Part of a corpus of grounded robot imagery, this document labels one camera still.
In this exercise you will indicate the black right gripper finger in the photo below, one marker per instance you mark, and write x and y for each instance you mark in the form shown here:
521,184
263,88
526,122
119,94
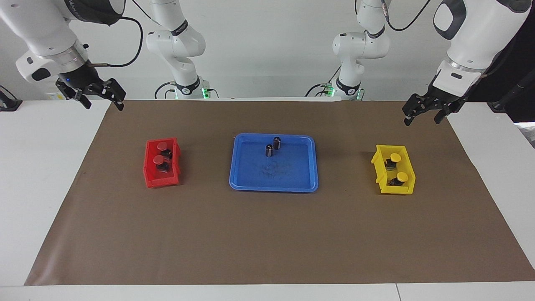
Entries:
113,90
77,95

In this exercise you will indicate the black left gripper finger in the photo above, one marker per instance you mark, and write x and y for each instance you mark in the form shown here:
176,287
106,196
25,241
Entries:
416,104
446,110

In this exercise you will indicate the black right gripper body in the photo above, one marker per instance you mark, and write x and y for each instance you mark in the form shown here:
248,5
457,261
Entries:
81,75

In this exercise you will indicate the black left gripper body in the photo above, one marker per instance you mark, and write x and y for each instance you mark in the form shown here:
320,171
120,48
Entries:
445,97

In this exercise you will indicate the yellow push button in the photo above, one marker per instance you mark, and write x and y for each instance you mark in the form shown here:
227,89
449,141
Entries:
402,177
395,157

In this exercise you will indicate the red push button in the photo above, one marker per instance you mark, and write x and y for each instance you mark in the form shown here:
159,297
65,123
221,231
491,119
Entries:
161,145
159,160

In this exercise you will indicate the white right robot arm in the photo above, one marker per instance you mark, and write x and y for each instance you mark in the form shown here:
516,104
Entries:
50,25

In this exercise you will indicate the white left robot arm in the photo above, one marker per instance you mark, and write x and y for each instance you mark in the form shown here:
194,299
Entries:
480,29

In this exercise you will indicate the blue plastic tray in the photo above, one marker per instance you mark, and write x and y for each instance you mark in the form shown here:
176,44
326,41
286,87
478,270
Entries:
292,175

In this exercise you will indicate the black stand pole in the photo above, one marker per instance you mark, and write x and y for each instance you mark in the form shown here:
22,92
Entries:
501,104

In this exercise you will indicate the black device at table edge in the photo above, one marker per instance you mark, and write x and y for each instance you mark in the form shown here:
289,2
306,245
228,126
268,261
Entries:
8,102

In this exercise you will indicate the black background panel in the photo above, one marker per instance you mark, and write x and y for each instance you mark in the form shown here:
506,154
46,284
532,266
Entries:
522,62

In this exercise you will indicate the grey object at table edge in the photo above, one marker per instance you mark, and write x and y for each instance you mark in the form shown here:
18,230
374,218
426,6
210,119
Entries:
528,133

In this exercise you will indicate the yellow plastic bin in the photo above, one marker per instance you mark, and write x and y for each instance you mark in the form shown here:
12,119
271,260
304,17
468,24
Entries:
397,189

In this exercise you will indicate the red plastic bin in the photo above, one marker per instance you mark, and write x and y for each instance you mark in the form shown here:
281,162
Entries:
152,177

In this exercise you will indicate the black cylindrical capacitor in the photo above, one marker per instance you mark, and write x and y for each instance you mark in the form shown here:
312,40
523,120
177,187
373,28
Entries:
277,143
269,150

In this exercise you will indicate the brown table mat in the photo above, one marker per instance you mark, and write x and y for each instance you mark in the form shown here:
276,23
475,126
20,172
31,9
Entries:
267,234

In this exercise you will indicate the white wall socket box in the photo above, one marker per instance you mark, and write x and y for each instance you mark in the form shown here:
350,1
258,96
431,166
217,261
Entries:
54,96

